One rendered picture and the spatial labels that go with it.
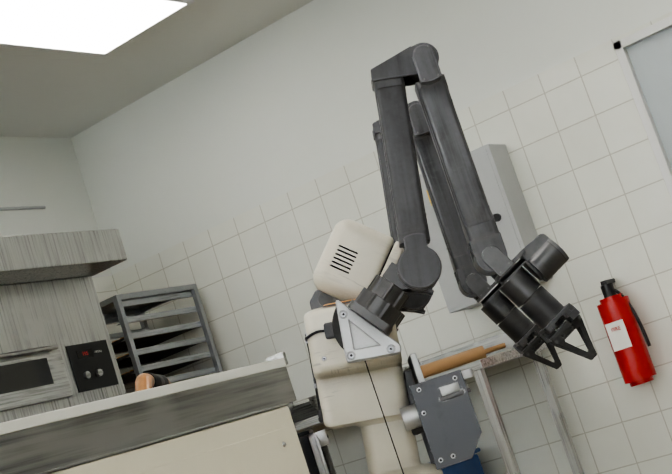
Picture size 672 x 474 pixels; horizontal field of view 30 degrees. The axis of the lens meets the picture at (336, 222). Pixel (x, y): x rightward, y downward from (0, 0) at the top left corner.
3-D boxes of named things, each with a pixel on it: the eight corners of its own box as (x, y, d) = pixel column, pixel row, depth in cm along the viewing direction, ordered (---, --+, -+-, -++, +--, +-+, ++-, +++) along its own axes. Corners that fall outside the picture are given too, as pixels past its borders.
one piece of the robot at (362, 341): (346, 362, 221) (334, 300, 223) (346, 364, 226) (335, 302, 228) (402, 352, 221) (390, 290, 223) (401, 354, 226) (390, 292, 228)
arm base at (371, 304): (348, 311, 231) (347, 306, 220) (373, 275, 232) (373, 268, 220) (387, 338, 230) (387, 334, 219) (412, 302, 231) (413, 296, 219)
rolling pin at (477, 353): (392, 389, 578) (387, 376, 579) (393, 389, 585) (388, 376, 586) (507, 351, 575) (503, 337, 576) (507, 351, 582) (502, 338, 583)
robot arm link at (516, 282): (494, 286, 228) (496, 283, 222) (520, 259, 228) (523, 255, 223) (521, 313, 227) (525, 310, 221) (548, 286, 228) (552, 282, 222)
